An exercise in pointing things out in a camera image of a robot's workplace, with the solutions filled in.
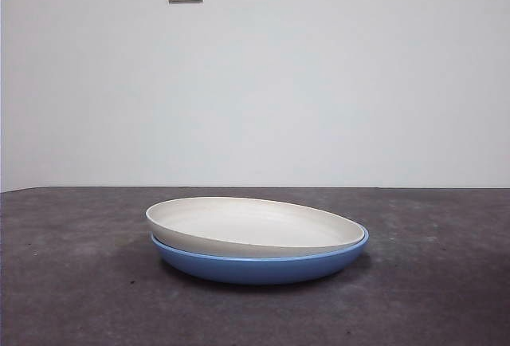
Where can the white round plate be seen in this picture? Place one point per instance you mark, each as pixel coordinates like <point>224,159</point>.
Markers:
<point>247,226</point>

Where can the blue round plate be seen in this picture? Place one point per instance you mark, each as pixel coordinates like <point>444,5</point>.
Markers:
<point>259,272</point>

